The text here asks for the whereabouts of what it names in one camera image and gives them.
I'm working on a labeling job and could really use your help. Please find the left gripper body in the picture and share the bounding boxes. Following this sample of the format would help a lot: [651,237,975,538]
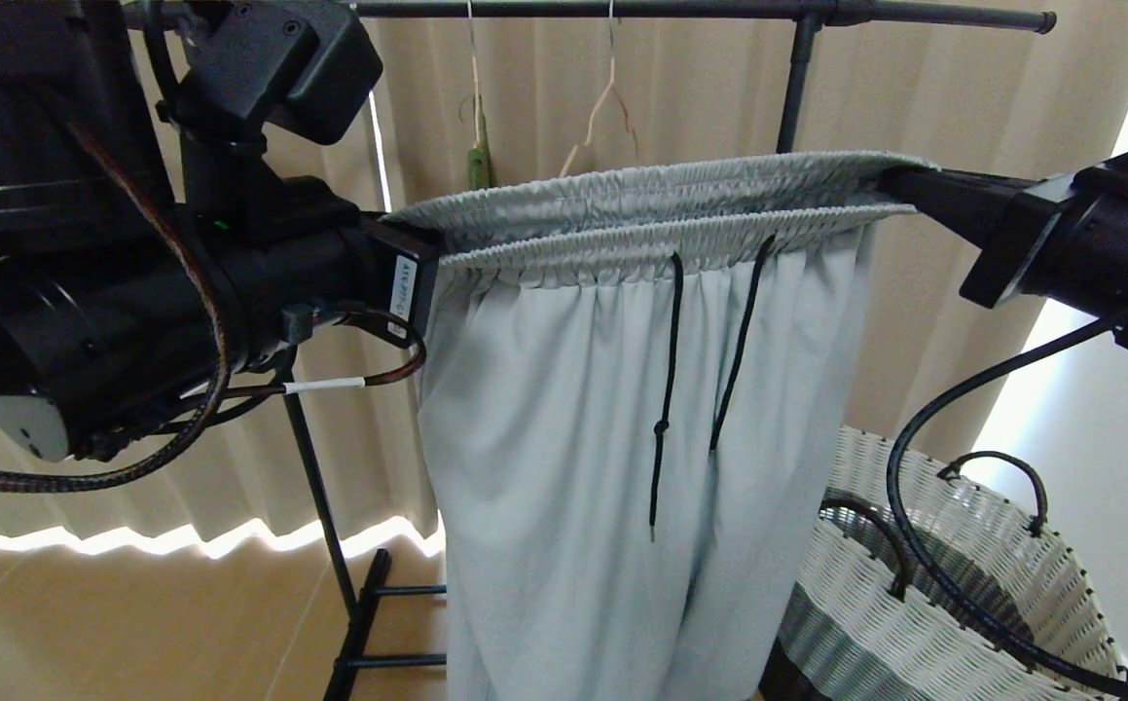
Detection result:
[65,212,444,459]

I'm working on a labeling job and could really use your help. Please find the black clothes rack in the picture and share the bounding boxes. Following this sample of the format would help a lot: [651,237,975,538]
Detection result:
[121,0,1058,701]

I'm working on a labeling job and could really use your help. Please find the pink clothes hanger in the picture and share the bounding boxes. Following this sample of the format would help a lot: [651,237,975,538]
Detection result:
[461,0,487,152]
[560,0,640,179]

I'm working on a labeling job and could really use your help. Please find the white laundry basket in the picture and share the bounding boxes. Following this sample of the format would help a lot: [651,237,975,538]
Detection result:
[763,425,1128,701]

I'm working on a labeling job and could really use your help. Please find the green long-sleeved shirt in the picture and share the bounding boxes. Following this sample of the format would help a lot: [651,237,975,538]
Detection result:
[466,92,498,192]

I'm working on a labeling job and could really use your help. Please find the pale grey shorts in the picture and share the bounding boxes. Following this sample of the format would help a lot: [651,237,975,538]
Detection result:
[383,149,939,701]

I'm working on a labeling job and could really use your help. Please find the black cable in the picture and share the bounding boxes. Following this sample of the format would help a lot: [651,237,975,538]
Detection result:
[887,277,1128,701]

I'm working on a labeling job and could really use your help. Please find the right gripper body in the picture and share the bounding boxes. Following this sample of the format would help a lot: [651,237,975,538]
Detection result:
[960,151,1128,322]

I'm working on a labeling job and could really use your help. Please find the beige curtain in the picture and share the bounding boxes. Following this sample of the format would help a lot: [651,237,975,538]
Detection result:
[0,0,1128,566]

